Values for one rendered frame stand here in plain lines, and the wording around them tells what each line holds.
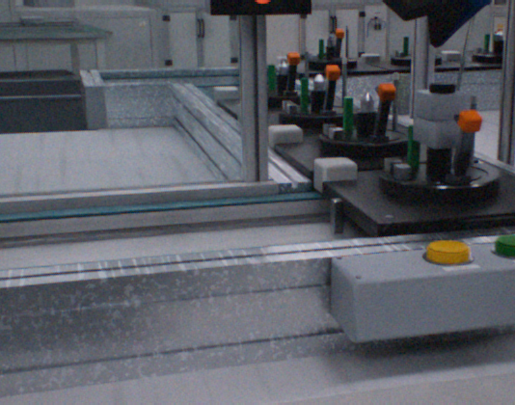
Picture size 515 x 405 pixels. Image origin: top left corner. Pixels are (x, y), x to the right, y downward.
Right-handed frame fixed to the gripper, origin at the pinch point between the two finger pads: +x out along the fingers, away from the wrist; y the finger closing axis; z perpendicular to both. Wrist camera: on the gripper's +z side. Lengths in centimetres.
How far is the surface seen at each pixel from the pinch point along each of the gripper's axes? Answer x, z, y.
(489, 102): 86, 54, -93
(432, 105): 6.9, -5.4, 3.7
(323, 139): 28.3, 12.9, 1.7
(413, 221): 10.3, -16.4, 14.3
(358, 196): 16.4, -6.8, 12.9
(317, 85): 38, 32, -12
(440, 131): 8.6, -8.0, 4.1
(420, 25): 64, 66, -70
